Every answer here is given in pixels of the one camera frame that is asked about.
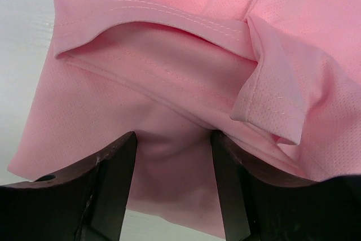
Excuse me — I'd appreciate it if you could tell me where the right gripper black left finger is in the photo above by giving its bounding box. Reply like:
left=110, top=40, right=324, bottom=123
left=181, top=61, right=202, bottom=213
left=1, top=132, right=137, bottom=240

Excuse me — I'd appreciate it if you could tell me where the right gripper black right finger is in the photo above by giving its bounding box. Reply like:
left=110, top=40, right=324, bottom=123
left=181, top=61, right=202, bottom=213
left=211, top=131, right=360, bottom=240

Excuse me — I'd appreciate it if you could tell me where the pink t shirt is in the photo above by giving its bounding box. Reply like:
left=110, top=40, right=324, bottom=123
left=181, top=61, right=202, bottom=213
left=8, top=0, right=360, bottom=237

